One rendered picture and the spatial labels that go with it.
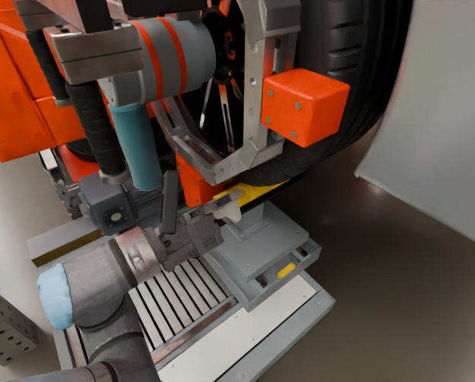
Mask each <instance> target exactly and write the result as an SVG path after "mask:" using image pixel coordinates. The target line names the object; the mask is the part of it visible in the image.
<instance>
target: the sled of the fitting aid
mask: <svg viewBox="0 0 475 382"><path fill-rule="evenodd" d="M321 249H322V247H321V246H320V245H318V244H317V243H316V242H315V241H313V240H312V238H310V237H308V240H307V241H306V242H305V243H303V244H301V245H300V246H299V247H298V248H296V249H295V250H293V251H292V252H290V253H289V254H288V255H287V256H285V257H284V258H282V259H281V260H279V261H278V262H277V263H276V264H274V265H272V266H271V267H270V268H268V269H267V270H266V271H264V272H263V273H262V274H260V275H258V276H257V277H256V278H255V279H253V280H252V281H250V282H249V283H245V281H244V280H243V279H242V278H241V277H240V276H239V275H238V274H237V273H236V271H235V270H234V269H233V267H232V266H231V265H230V264H229V263H228V261H227V260H226V259H225V258H224V257H223V256H222V255H221V254H220V253H219V251H218V250H217V249H216V248H214V249H212V250H211V251H209V252H207V253H205V254H204V255H203V257H204V258H205V259H206V261H207V262H208V263H209V265H210V266H211V267H212V268H213V269H214V271H215V272H216V273H217V275H218V276H219V277H220V279H221V280H222V281H223V282H224V283H225V284H226V286H227V287H228V288H229V290H230V291H231V292H232V294H233V295H234V296H235V297H236V298H237V300H238V301H239V302H240V304H241V305H242V306H243V308H244V309H245V310H246V311H247V312H248V313H249V312H251V311H252V310H253V309H255V308H256V307H258V306H259V305H260V304H261V303H262V302H263V301H265V300H266V299H268V298H269V297H270V296H272V295H273V294H274V293H275V292H276V291H277V290H279V289H280V288H281V287H283V286H284V285H285V284H287V283H288V282H289V281H290V280H291V279H293V278H294V277H295V276H297V275H298V274H300V273H301V272H302V271H303V270H304V269H306V268H307V267H308V266H309V265H311V264H312V263H313V262H315V261H316V260H317V259H318V258H319V255H320V251H321Z"/></svg>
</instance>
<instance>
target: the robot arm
mask: <svg viewBox="0 0 475 382"><path fill-rule="evenodd" d="M161 188H162V194H161V214H160V224H159V233H161V234H159V236H158V235H157V234H156V232H155V231H154V230H153V228H152V227H147V228H145V229H144V230H143V231H142V229H141V228H140V227H135V228H133V229H132V230H128V231H127V232H125V233H122V234H121V235H119V236H116V237H115V238H113V239H111V240H109V241H107V242H105V243H102V244H101V245H98V246H96V247H94V248H92V249H90V250H88V251H86V252H84V253H82V254H80V255H77V256H75V257H73V258H71V259H69V260H67V261H65V262H63V263H58V264H56V265H55V267H53V268H51V269H49V270H47V271H45V272H43V273H42V274H41V275H40V276H39V278H38V280H37V289H38V293H39V298H40V300H41V303H42V306H43V308H44V310H45V313H46V315H47V317H48V319H49V320H50V322H51V323H52V325H53V327H54V328H55V329H57V330H63V329H65V328H69V327H71V325H72V324H74V325H75V326H77V327H78V328H79V329H80V330H81V332H82V334H83V339H84V343H85V346H86V352H87V355H88V360H89V364H88V365H87V366H83V367H78V368H71V369H67V370H62V371H55V372H51V373H46V374H39V375H34V376H30V377H22V378H18V379H14V380H7V381H2V382H163V381H162V380H161V379H160V377H159V375H158V372H157V369H156V367H155V363H154V361H153V359H152V356H151V353H150V351H149V349H148V345H147V343H146V341H145V337H144V333H143V332H142V328H141V326H140V323H139V316H138V312H137V309H136V307H135V305H134V303H133V302H132V301H131V300H130V298H129V296H128V295H127V292H128V291H130V290H132V288H135V287H137V286H138V285H140V284H141V283H143V282H145V281H147V280H148V279H150V278H151V277H154V276H155V275H156V274H159V273H160V272H161V265H162V267H163V269H164V271H166V272H167V273H170V272H171V271H173V270H175V267H176V266H177V265H180V264H181V263H183V262H184V261H186V260H188V259H189V258H193V256H195V257H194V258H199V257H200V256H202V255H204V254H205V253H207V252H209V251H211V250H212V249H214V248H215V247H217V246H219V245H220V244H222V243H224V240H223V237H222V236H221V234H220V233H221V230H220V228H219V226H218V224H217V223H214V219H222V220H223V221H225V222H226V223H231V222H232V221H233V222H238V221H240V220H241V217H242V216H241V211H240V208H239V202H238V198H239V196H241V195H242V194H244V193H245V191H244V190H240V189H235V190H232V191H230V192H228V193H226V194H224V195H222V196H219V197H217V198H216V199H213V200H211V201H210V202H206V203H205V204H201V205H197V206H196V207H193V208H191V209H189V210H187V211H185V212H183V213H181V214H177V205H178V193H179V188H180V173H179V172H178V171H171V170H168V171H166V173H165V174H164V176H163V177H162V178H161ZM165 241H167V242H168V244H167V246H164V242H165ZM197 256H198V257H197ZM160 264H161V265H160Z"/></svg>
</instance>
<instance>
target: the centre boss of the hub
mask: <svg viewBox="0 0 475 382"><path fill-rule="evenodd" d="M223 50H224V52H225V54H226V56H227V57H228V58H229V59H230V60H232V61H235V49H234V44H233V38H232V35H231V32H230V30H228V31H226V32H225V34H224V36H223Z"/></svg>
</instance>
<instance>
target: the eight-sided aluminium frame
mask: <svg viewBox="0 0 475 382"><path fill-rule="evenodd" d="M236 1H237V3H238V5H239V8H240V10H241V12H242V14H243V18H244V22H245V83H244V127H243V146H242V148H240V149H238V150H237V151H235V152H234V153H233V154H231V155H229V156H228V157H226V158H222V157H221V156H220V155H218V154H217V153H216V152H215V151H214V150H213V149H211V148H210V147H209V146H207V145H206V144H205V143H204V142H202V141H201V140H200V139H199V138H198V137H196V136H195V135H194V134H192V133H191V132H190V130H189V128H188V127H187V126H186V123H185V121H184V120H183V117H182V115H181V113H180V110H179V109H178V107H177V104H176V102H175V101H174V99H173V96H171V97H167V98H165V99H162V100H163V102H164V104H165V106H166V108H167V110H168V112H169V115H170V117H171V119H172V121H173V123H174V125H175V127H174V128H173V127H172V125H171V123H170V121H169V119H168V117H167V115H166V113H165V111H164V109H163V107H162V104H161V102H160V100H157V101H154V102H149V104H150V106H151V107H152V110H153V112H154V113H155V117H156V118H157V120H158V123H159V124H160V126H161V129H162V130H163V132H164V135H165V139H166V140H167V142H168V143H169V145H170V147H171V148H172V150H173V151H174V152H175V150H176V151H177V153H178V154H179V155H180V156H181V157H182V158H183V159H184V160H185V161H186V162H187V163H188V164H189V165H190V166H192V167H193V168H194V169H195V170H196V171H197V172H198V173H199V174H200V175H201V176H202V177H203V178H204V179H205V182H208V183H210V184H211V185H212V186H214V185H215V186H216V185H218V184H219V183H222V182H224V181H226V180H228V179H230V178H232V177H235V176H237V175H238V174H239V173H241V172H243V171H246V170H248V169H249V170H250V169H252V168H254V167H256V166H258V165H260V164H263V163H264V162H266V161H269V160H271V159H272V158H275V157H276V155H279V154H281V153H282V150H283V143H284V141H285V140H286V138H285V137H284V136H281V135H280V134H278V133H276V132H275V131H273V130H272V129H270V128H268V127H266V126H264V125H263V124H262V123H261V110H262V98H263V86H264V78H266V77H270V76H273V75H276V74H281V73H283V72H287V71H289V70H293V65H294V59H295V47H296V42H297V35H298V32H299V31H300V30H301V27H300V21H299V19H300V13H301V2H300V1H299V0H236ZM118 3H119V7H120V12H121V16H122V19H123V20H125V21H129V20H135V18H134V17H131V16H129V15H127V14H125V13H124V10H123V4H122V1H121V0H118ZM188 145H189V146H190V147H191V148H190V147H189V146H188Z"/></svg>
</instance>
